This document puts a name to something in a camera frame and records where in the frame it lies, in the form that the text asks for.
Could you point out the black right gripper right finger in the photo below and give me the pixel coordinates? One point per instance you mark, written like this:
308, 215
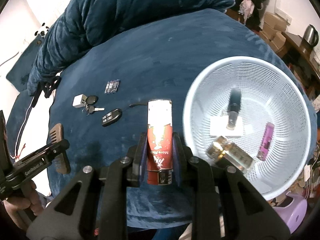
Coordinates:
225, 204

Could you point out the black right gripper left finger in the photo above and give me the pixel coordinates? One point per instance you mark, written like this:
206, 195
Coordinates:
93, 204

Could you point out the brown wooden comb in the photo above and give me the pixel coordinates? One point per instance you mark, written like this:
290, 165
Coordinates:
60, 161

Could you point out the red and white lighter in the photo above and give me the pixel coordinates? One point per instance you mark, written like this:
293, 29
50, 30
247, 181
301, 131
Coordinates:
159, 158

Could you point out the purple lighter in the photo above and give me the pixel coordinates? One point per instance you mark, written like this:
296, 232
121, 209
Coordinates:
266, 141

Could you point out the black remote key fob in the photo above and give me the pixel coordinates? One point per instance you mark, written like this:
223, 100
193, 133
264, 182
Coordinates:
111, 117

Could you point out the black car key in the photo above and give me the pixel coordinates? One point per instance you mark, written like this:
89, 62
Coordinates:
92, 109

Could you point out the white wall charger plug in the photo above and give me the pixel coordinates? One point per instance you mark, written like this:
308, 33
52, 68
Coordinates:
79, 101

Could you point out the black cylindrical tube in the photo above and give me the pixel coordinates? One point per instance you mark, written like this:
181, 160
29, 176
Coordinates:
234, 107

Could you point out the black oval key fob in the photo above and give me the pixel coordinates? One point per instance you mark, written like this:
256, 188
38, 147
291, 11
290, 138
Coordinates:
91, 100

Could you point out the pack of blue batteries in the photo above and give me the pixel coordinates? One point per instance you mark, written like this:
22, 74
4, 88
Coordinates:
112, 86

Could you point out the person's left hand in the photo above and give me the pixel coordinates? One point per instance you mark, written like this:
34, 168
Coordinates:
15, 204

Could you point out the clear gold perfume bottle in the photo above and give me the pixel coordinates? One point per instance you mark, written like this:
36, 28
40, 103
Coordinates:
222, 148

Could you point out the purple plastic stool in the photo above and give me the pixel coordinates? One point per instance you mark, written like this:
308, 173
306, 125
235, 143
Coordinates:
292, 210

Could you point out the white card in basket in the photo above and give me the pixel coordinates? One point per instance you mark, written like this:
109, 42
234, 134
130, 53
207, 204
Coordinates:
225, 127

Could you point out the light blue mesh basket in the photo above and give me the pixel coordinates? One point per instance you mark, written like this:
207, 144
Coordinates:
268, 95

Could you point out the blue plush table cover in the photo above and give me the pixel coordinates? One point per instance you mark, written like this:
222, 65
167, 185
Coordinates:
159, 60

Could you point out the dark blue plush blanket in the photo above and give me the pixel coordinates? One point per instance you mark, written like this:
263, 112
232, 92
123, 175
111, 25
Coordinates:
85, 24

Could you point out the stacked cardboard boxes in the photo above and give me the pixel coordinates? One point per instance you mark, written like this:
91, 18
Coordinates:
271, 33

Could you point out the stainless steel kettle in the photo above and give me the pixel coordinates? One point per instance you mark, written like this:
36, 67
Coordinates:
311, 36

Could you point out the black bag strap clip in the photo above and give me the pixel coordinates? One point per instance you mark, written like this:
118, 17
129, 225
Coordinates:
49, 87

